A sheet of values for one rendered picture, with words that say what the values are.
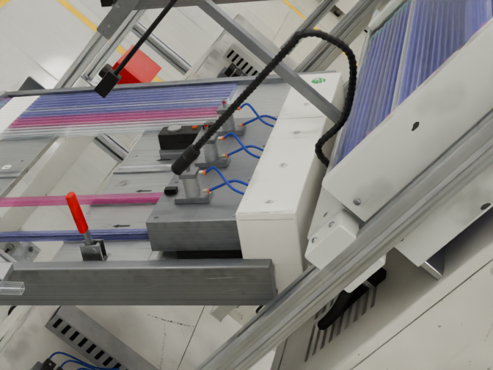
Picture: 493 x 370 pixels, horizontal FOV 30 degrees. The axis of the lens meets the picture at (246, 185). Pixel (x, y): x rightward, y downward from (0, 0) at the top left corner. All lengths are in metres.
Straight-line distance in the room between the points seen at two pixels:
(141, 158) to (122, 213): 0.20
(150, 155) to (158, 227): 0.36
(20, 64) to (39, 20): 0.35
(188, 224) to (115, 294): 0.15
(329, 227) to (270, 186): 0.15
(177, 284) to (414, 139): 0.39
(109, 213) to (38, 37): 2.29
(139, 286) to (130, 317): 0.68
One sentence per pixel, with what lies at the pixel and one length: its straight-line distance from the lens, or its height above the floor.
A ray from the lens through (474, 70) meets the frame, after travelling 1.03.
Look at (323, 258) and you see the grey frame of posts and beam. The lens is 1.13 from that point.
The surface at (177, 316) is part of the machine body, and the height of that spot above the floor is 0.62.
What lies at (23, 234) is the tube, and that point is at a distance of 1.42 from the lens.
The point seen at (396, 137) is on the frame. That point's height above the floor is 1.50.
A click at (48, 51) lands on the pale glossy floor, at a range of 3.64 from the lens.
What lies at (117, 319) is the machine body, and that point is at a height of 0.62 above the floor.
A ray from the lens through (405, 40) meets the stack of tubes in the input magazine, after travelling 1.36.
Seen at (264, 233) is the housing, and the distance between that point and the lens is 1.19.
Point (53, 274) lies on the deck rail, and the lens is 1.31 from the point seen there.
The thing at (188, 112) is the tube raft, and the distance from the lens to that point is 1.72.
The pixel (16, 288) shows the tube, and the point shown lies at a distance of 1.18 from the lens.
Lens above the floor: 1.88
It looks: 29 degrees down
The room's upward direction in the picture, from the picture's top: 45 degrees clockwise
